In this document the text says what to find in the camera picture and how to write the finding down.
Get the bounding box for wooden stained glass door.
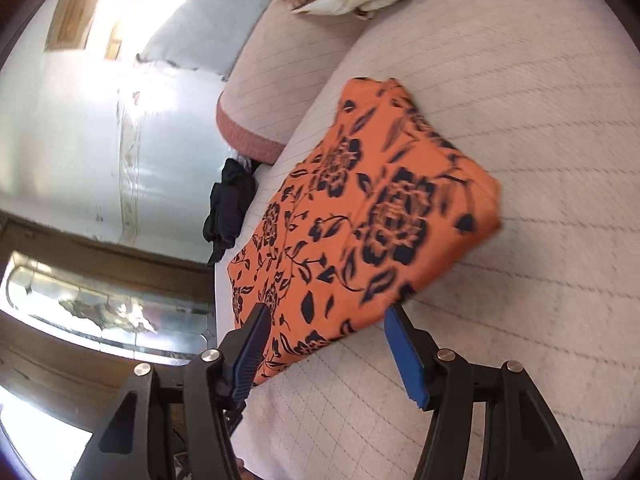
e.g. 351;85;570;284
0;210;221;480

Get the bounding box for framed wall plaque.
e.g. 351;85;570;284
44;0;108;52

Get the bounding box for orange floral shirt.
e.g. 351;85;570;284
227;77;502;387

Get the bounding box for pink sofa armrest bolster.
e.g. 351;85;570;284
216;2;371;166

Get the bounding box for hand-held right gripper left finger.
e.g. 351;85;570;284
70;302;273;480

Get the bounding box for grey-blue pillow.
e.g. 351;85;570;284
137;0;273;81

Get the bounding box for yellow light switch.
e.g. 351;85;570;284
104;20;123;61

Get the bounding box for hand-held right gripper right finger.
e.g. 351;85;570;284
384;304;583;480

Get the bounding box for black clothes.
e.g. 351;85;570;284
202;157;258;267

